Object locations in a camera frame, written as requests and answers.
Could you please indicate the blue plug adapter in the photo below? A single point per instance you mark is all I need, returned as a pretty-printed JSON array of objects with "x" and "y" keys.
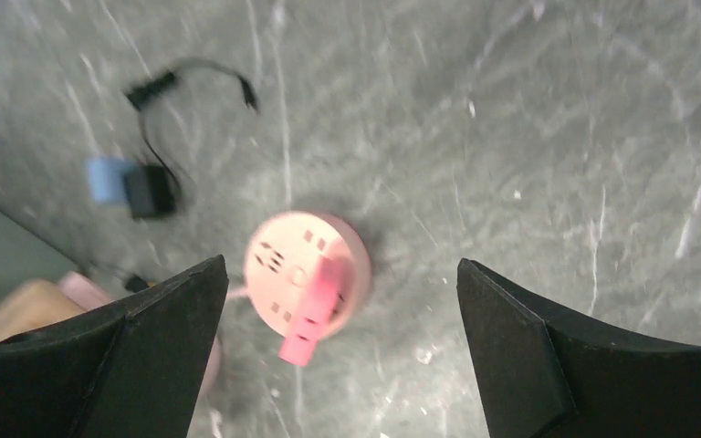
[{"x": 106, "y": 179}]

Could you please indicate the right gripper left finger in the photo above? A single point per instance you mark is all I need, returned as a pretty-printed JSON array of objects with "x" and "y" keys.
[{"x": 132, "y": 368}]

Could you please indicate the black power adapter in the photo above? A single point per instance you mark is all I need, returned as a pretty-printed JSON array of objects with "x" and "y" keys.
[{"x": 153, "y": 190}]

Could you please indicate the pink socket cable plug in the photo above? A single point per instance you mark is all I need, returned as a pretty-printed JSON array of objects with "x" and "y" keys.
[{"x": 88, "y": 295}]

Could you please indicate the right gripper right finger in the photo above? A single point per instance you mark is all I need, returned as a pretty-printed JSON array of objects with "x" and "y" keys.
[{"x": 545, "y": 370}]

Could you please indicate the pink round socket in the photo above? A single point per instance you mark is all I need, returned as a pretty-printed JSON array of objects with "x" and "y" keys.
[{"x": 281, "y": 259}]

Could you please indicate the beige cube socket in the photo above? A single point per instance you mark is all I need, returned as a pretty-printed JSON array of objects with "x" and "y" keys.
[{"x": 34, "y": 305}]

